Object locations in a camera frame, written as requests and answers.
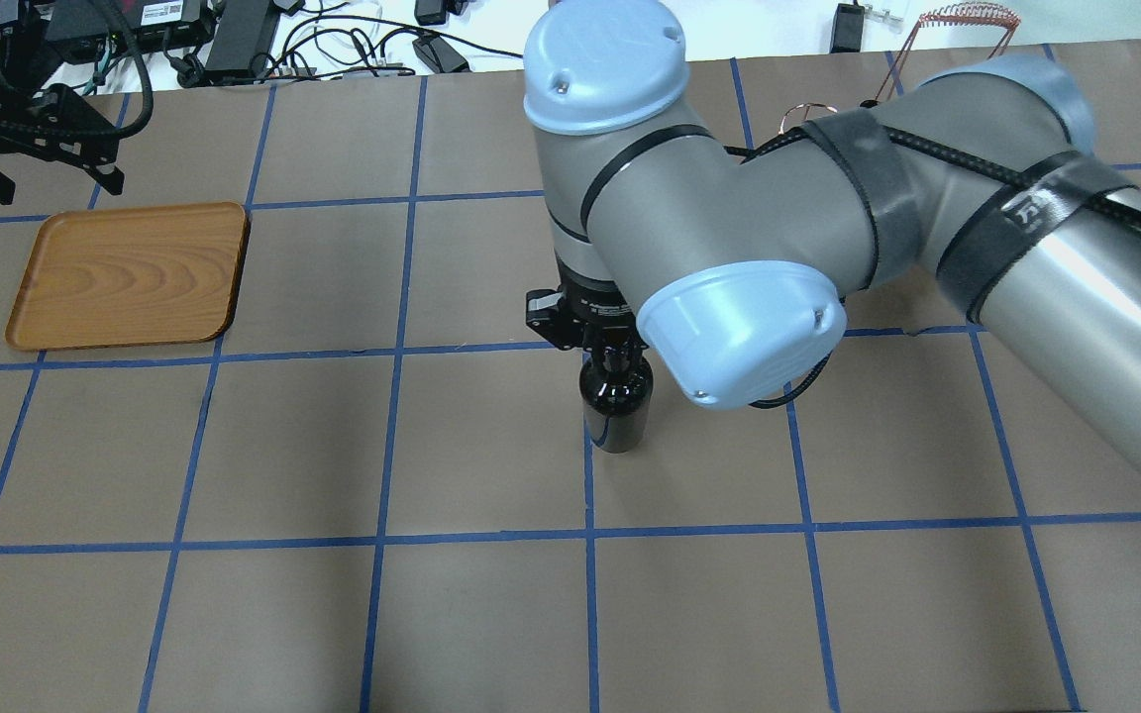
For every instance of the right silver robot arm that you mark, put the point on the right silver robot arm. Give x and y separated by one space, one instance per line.
734 270

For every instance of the dark wine bottle front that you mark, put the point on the dark wine bottle front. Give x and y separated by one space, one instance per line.
616 384

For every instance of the wooden serving tray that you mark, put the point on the wooden serving tray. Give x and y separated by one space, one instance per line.
114 278

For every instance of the black power adapter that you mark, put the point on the black power adapter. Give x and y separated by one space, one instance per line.
847 28

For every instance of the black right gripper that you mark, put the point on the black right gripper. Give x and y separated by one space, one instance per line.
602 315

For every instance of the large black power brick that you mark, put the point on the large black power brick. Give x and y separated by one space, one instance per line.
243 37

